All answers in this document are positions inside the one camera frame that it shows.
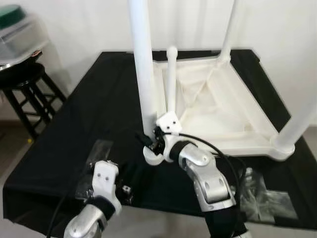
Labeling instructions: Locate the dark green round lid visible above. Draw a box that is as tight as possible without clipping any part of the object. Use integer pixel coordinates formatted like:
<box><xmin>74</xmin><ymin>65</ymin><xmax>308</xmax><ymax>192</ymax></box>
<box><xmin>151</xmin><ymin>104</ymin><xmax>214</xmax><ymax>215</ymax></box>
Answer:
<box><xmin>0</xmin><ymin>5</ymin><xmax>25</xmax><ymax>29</ymax></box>

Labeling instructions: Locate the black tablecloth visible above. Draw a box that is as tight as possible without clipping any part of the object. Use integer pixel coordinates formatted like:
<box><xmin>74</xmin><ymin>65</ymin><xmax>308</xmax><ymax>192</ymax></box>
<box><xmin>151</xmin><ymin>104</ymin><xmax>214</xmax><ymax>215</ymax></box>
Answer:
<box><xmin>2</xmin><ymin>49</ymin><xmax>317</xmax><ymax>234</ymax></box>

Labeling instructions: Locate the clear plastic bag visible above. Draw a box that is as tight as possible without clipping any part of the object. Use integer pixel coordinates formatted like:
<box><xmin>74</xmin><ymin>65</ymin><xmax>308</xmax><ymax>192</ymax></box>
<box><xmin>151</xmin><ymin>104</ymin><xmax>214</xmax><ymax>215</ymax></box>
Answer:
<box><xmin>74</xmin><ymin>140</ymin><xmax>114</xmax><ymax>199</ymax></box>
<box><xmin>238</xmin><ymin>169</ymin><xmax>300</xmax><ymax>224</ymax></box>

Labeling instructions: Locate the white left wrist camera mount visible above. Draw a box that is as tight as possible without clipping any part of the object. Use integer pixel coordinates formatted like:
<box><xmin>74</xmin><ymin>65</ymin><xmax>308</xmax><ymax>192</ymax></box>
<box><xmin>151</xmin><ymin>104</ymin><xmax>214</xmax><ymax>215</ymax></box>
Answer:
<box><xmin>92</xmin><ymin>160</ymin><xmax>122</xmax><ymax>211</ymax></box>

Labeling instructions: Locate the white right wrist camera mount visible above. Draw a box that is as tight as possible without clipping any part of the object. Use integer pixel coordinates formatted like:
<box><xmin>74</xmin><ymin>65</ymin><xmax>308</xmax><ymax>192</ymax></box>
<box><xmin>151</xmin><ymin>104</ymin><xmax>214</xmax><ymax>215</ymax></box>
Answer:
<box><xmin>156</xmin><ymin>112</ymin><xmax>183</xmax><ymax>149</ymax></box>

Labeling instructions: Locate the white plastic table leg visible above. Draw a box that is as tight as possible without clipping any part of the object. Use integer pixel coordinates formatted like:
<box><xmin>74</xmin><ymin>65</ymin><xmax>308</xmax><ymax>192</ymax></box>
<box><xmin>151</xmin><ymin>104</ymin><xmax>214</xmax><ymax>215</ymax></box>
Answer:
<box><xmin>128</xmin><ymin>0</ymin><xmax>158</xmax><ymax>137</ymax></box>
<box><xmin>272</xmin><ymin>97</ymin><xmax>317</xmax><ymax>154</ymax></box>
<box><xmin>166</xmin><ymin>46</ymin><xmax>179</xmax><ymax>117</ymax></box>
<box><xmin>218</xmin><ymin>0</ymin><xmax>239</xmax><ymax>62</ymax></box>

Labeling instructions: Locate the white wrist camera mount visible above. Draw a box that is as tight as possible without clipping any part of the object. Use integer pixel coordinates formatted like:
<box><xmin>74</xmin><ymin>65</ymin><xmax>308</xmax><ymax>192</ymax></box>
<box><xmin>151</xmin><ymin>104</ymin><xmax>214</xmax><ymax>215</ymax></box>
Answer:
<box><xmin>92</xmin><ymin>160</ymin><xmax>122</xmax><ymax>211</ymax></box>
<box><xmin>156</xmin><ymin>112</ymin><xmax>183</xmax><ymax>149</ymax></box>

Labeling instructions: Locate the clear plastic storage box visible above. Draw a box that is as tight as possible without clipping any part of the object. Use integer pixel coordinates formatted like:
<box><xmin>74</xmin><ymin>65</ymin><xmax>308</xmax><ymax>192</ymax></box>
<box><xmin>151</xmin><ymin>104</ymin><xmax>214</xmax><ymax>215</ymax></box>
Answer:
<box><xmin>0</xmin><ymin>17</ymin><xmax>50</xmax><ymax>62</ymax></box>

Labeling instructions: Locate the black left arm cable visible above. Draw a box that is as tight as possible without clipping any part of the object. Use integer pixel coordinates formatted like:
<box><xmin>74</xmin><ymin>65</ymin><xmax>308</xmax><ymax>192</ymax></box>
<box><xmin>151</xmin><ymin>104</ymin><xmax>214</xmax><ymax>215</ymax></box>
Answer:
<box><xmin>47</xmin><ymin>191</ymin><xmax>92</xmax><ymax>238</ymax></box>

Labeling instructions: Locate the black round stool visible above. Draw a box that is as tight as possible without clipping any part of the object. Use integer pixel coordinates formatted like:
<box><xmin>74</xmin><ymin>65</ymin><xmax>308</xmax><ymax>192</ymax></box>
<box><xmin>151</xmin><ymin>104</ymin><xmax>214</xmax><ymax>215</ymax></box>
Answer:
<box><xmin>0</xmin><ymin>63</ymin><xmax>67</xmax><ymax>139</ymax></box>

